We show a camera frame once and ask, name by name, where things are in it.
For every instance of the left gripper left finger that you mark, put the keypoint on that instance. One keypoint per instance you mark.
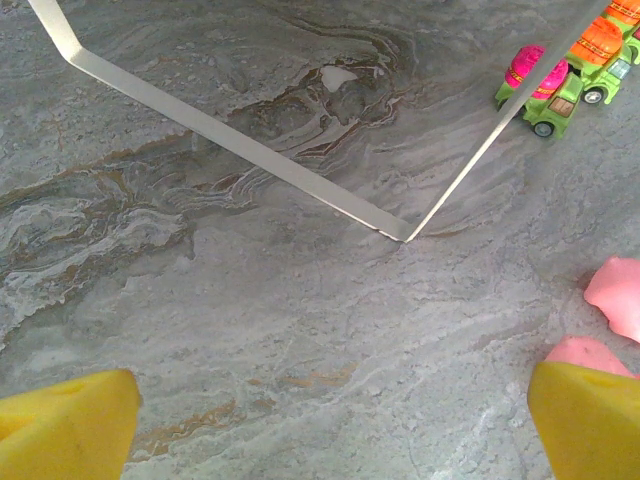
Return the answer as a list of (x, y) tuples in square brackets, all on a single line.
[(60, 430)]

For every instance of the wooden shelf white metal frame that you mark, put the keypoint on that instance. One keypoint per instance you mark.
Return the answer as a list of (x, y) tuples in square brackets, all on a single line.
[(250, 148)]

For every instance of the green truck toy orange drum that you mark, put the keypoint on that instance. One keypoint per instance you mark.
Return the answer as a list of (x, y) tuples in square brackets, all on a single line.
[(597, 45), (627, 12)]

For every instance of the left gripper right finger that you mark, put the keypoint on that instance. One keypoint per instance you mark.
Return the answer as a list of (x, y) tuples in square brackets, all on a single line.
[(595, 430)]

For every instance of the green truck toy pink drum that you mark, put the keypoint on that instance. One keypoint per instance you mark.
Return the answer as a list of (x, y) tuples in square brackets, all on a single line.
[(562, 105)]

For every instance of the pink plastic pig toy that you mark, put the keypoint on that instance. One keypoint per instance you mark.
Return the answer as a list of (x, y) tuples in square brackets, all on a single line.
[(585, 352), (620, 300)]

